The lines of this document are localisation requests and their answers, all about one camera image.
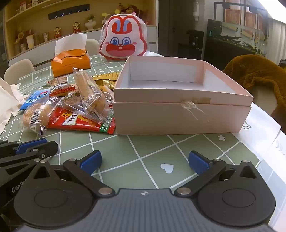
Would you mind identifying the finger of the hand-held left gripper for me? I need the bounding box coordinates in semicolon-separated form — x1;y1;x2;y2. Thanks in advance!
0;138;48;156
0;142;59;168

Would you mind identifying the white wall dispenser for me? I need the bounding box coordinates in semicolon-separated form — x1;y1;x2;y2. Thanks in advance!
193;1;200;20

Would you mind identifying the red duck print packet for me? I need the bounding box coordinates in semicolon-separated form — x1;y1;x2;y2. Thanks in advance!
46;105;117;135

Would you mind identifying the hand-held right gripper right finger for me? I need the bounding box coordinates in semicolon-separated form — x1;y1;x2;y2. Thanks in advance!
174;151;257;197

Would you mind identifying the glass fish tank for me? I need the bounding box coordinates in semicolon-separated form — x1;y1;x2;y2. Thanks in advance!
207;19;268;58

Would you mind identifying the pink cardboard box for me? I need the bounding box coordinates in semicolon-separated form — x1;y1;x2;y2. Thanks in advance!
113;56;254;135

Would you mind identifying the green checked tablecloth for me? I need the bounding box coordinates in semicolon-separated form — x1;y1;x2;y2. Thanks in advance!
0;54;268;192

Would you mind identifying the white vase with flowers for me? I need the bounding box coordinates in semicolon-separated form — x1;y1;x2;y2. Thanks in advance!
86;14;95;30

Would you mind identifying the yellow wall shelf unit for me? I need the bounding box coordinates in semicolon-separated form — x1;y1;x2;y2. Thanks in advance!
3;0;158;60

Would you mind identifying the blue snack packet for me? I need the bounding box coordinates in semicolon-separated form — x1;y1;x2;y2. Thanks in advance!
20;89;53;111

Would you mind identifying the small orange snack packet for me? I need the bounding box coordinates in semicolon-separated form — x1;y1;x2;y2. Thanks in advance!
47;76;68;86

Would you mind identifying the red edged biscuit packet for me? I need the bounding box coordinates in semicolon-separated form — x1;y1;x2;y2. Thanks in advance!
49;82;78;97

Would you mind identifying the white chair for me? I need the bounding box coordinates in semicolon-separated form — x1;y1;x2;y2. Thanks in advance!
85;39;100;55
4;59;36;82

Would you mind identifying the brown plush coat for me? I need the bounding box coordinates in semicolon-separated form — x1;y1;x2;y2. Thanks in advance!
222;54;286;125

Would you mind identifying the long bread clear packet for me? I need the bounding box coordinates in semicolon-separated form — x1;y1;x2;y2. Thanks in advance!
73;68;112;124

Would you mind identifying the round sesame cake packet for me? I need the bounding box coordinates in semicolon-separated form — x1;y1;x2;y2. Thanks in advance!
61;94;86;112

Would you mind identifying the white red rabbit bag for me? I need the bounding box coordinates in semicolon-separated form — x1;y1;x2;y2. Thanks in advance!
99;12;148;61

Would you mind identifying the black water dispenser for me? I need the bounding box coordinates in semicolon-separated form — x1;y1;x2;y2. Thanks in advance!
178;30;204;60

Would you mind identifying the orange tissue box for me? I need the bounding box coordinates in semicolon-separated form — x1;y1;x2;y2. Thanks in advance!
51;34;92;77

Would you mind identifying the round bread clear packet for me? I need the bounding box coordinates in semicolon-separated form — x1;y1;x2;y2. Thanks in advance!
22;101;55;136

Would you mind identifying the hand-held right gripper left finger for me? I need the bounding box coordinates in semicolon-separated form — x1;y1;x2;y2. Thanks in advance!
33;150;115;198

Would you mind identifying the small yellow snack packet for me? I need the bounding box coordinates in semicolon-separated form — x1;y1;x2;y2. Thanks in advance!
99;80;117;94

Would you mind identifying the white paper sheet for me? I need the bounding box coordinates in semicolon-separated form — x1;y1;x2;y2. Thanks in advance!
271;129;286;161
242;103;282;134

